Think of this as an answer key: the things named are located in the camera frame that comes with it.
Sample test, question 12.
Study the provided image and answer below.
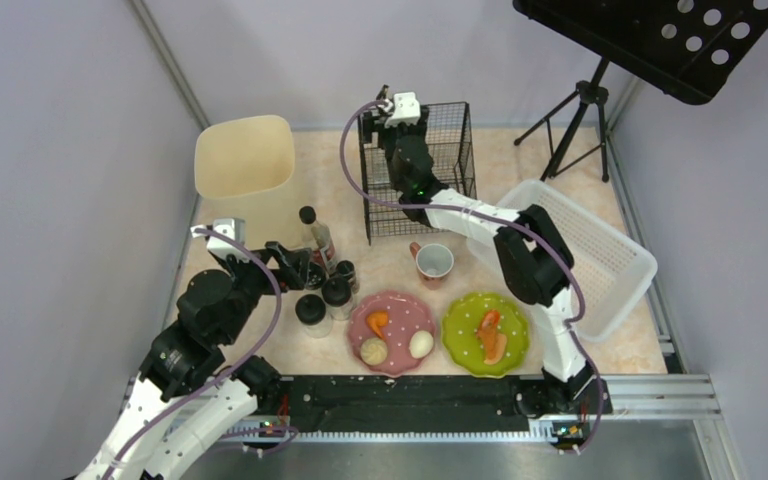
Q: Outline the sauce bottle red label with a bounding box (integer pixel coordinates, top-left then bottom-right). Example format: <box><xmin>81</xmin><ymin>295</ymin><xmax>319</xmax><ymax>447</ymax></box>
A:
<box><xmin>298</xmin><ymin>205</ymin><xmax>338</xmax><ymax>275</ymax></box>

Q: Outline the glass jar black lid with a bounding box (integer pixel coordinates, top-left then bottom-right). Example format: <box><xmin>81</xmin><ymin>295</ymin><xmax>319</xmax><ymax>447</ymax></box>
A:
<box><xmin>294</xmin><ymin>294</ymin><xmax>333</xmax><ymax>339</ymax></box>
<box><xmin>321</xmin><ymin>276</ymin><xmax>355</xmax><ymax>321</ymax></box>

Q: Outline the glass jar black lid front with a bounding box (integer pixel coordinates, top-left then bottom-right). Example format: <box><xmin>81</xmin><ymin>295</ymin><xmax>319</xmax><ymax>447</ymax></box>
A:
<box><xmin>294</xmin><ymin>294</ymin><xmax>333</xmax><ymax>339</ymax></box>

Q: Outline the clear bottle gold spout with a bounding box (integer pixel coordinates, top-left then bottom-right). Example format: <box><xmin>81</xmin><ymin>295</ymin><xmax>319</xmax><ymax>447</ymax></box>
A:
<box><xmin>375</xmin><ymin>84</ymin><xmax>392</xmax><ymax>109</ymax></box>

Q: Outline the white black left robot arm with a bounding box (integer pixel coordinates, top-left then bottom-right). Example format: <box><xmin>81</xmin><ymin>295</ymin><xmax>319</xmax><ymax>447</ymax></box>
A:
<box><xmin>77</xmin><ymin>237</ymin><xmax>313</xmax><ymax>479</ymax></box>

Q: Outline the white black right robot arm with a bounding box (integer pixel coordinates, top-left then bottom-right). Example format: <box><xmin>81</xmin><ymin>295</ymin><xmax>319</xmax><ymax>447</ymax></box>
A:
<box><xmin>358</xmin><ymin>112</ymin><xmax>608</xmax><ymax>418</ymax></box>

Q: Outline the small black pepper grinder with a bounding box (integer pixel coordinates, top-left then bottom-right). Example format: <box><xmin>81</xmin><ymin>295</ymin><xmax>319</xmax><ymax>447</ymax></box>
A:
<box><xmin>336</xmin><ymin>260</ymin><xmax>359</xmax><ymax>294</ymax></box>

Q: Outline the beige steamed bun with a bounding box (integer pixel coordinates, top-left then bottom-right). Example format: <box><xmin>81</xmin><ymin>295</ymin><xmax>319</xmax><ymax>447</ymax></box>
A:
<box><xmin>359</xmin><ymin>337</ymin><xmax>389</xmax><ymax>366</ymax></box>

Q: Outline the pink polka dot plate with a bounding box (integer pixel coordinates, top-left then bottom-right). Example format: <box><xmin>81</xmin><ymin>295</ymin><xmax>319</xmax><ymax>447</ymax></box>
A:
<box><xmin>346</xmin><ymin>290</ymin><xmax>437</xmax><ymax>378</ymax></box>

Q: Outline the pink floral mug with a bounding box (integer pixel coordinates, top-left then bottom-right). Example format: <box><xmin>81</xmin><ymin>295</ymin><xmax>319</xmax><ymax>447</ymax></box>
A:
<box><xmin>409</xmin><ymin>242</ymin><xmax>455</xmax><ymax>290</ymax></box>

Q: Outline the beige plastic waste bin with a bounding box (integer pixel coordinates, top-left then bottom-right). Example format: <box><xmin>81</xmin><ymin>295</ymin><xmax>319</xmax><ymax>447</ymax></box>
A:
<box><xmin>193</xmin><ymin>115</ymin><xmax>314</xmax><ymax>254</ymax></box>

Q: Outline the white egg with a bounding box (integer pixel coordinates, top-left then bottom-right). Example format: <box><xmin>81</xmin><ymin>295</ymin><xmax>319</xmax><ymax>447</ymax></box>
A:
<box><xmin>409</xmin><ymin>330</ymin><xmax>434</xmax><ymax>359</ymax></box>

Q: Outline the green polka dot plate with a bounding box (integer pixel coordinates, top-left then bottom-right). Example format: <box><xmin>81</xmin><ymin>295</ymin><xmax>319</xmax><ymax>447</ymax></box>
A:
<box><xmin>441</xmin><ymin>291</ymin><xmax>530</xmax><ymax>378</ymax></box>

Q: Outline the orange salmon slice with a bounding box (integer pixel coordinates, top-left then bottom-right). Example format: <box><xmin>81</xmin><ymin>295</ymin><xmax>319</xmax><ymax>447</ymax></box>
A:
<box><xmin>476</xmin><ymin>309</ymin><xmax>507</xmax><ymax>365</ymax></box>

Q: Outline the white perforated plastic basket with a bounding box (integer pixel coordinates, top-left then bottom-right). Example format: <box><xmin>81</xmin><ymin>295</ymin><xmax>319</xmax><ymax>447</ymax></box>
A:
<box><xmin>492</xmin><ymin>179</ymin><xmax>658</xmax><ymax>343</ymax></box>

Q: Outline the black music stand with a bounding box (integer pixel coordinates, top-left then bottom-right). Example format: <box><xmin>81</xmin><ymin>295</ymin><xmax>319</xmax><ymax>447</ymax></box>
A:
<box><xmin>512</xmin><ymin>0</ymin><xmax>768</xmax><ymax>180</ymax></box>

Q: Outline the black wire rack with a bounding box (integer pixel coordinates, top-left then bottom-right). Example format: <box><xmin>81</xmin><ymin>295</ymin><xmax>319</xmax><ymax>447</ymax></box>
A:
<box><xmin>357</xmin><ymin>101</ymin><xmax>479</xmax><ymax>246</ymax></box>

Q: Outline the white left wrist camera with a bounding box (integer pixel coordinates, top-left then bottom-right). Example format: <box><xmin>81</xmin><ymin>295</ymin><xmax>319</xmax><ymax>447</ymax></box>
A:
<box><xmin>190</xmin><ymin>217</ymin><xmax>247</xmax><ymax>262</ymax></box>

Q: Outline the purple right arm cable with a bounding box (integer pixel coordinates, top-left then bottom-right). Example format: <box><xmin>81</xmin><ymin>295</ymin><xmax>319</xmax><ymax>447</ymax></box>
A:
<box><xmin>338</xmin><ymin>99</ymin><xmax>607</xmax><ymax>455</ymax></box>

